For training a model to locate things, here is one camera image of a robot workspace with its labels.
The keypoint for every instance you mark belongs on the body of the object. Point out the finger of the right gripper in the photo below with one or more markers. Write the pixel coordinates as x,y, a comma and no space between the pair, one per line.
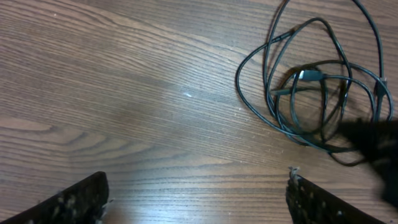
377,142

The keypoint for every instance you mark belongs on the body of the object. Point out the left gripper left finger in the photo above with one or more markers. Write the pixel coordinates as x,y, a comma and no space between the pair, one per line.
82,203

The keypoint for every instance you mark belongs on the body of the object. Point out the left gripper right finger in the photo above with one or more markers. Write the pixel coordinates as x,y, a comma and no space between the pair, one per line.
310,204

